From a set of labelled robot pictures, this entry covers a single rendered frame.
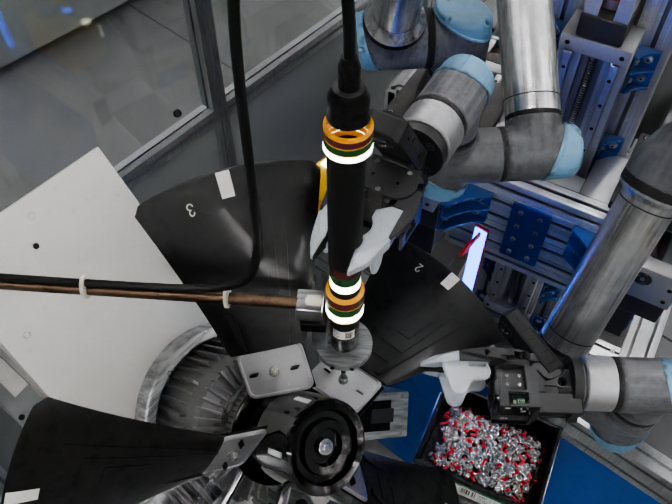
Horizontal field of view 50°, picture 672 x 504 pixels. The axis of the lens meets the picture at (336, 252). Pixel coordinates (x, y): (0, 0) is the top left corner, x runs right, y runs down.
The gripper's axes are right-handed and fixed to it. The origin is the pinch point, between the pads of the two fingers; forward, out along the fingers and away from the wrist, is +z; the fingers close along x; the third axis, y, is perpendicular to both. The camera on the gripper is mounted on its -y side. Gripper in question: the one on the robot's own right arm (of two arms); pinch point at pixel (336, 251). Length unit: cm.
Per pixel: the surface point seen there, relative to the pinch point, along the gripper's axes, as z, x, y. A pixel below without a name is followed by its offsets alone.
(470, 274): -36, -6, 42
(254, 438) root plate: 12.3, 4.3, 25.2
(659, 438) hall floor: -88, -63, 149
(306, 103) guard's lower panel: -85, 57, 67
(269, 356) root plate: 3.1, 7.8, 22.6
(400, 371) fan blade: -6.9, -6.1, 30.0
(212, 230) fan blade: -2.3, 18.3, 9.7
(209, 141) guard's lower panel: -53, 63, 56
